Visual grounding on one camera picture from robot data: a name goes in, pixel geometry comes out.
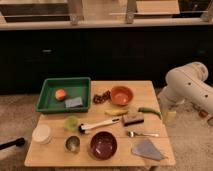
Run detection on grey towel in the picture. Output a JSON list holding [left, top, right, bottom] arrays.
[[131, 139, 165, 161]]

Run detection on bottles on floor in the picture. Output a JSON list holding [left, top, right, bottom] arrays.
[[193, 104, 213, 127]]

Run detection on orange peach fruit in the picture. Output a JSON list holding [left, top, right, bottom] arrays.
[[55, 89, 67, 101]]

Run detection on brown black brush block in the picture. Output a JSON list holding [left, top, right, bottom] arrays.
[[123, 113, 144, 126]]

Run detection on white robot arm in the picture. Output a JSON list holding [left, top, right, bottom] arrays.
[[158, 62, 213, 114]]

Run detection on green plastic cup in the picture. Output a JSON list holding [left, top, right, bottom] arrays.
[[64, 116, 78, 132]]

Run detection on grey sponge in tray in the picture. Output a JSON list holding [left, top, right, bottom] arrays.
[[65, 97, 83, 108]]

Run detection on small metal cup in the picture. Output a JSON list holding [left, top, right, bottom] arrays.
[[65, 136, 80, 153]]

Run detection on yellow banana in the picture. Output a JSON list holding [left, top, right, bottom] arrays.
[[105, 109, 128, 116]]

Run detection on green chili pepper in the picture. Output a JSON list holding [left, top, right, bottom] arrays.
[[138, 107, 162, 119]]

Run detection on wooden table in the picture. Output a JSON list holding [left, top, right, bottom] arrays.
[[24, 80, 177, 168]]

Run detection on metal fork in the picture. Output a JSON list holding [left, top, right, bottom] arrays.
[[126, 131, 159, 137]]

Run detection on black handle on floor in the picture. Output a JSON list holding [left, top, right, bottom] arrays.
[[0, 138, 25, 150]]

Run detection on orange bowl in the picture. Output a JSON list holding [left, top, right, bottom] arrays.
[[110, 86, 133, 106]]

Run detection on dark red bowl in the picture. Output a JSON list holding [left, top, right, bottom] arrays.
[[90, 131, 117, 160]]

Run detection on green plastic tray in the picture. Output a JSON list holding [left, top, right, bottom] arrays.
[[36, 77, 91, 114]]

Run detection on white black handled tool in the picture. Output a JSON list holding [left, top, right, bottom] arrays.
[[78, 118, 120, 134]]

